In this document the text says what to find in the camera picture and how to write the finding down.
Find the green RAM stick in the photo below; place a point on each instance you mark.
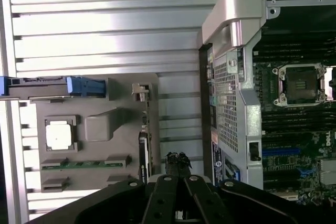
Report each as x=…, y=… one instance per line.
x=84, y=165

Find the silver finned chipset heatsink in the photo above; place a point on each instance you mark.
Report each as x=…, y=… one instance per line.
x=328, y=171

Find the silver square CPU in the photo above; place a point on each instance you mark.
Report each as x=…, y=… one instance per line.
x=58, y=134

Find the silver open PC case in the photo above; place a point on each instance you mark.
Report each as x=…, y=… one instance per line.
x=252, y=119

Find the blue expansion slot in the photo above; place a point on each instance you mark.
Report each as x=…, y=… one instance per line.
x=281, y=151

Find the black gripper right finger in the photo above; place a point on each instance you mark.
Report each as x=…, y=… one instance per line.
x=202, y=200

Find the white expansion slot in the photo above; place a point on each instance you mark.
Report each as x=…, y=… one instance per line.
x=290, y=197

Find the grey plastic parts rack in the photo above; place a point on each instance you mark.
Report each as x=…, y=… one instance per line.
x=105, y=145

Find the metal framed CPU socket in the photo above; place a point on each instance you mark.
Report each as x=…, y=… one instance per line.
x=299, y=85

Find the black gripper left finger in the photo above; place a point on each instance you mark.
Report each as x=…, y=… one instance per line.
x=160, y=200

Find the green Dell motherboard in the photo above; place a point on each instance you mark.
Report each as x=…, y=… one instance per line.
x=312, y=153

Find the disk in blue carrier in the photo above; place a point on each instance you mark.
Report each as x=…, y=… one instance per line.
x=76, y=86

